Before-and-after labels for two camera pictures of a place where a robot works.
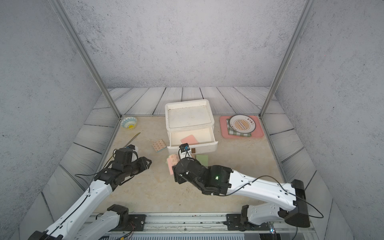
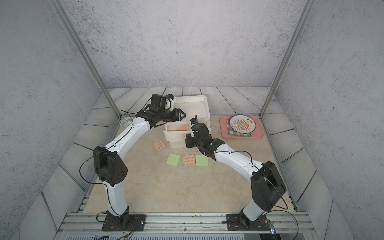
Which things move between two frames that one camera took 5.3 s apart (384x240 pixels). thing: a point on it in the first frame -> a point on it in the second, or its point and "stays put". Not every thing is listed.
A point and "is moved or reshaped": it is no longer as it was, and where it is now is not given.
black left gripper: x=143 y=164 -> x=174 y=111
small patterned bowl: x=129 y=122 stays put
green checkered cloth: x=232 y=132 stays put
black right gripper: x=178 y=177 -> x=188 y=139
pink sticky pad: x=189 y=140 is moved or reshaped
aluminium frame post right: x=307 y=10 stays put
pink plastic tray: x=259 y=131 stays put
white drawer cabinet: x=194 y=117 is moved or reshaped
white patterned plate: x=242 y=123 stays put
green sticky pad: x=203 y=159 stays put
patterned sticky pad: x=159 y=145 stays put
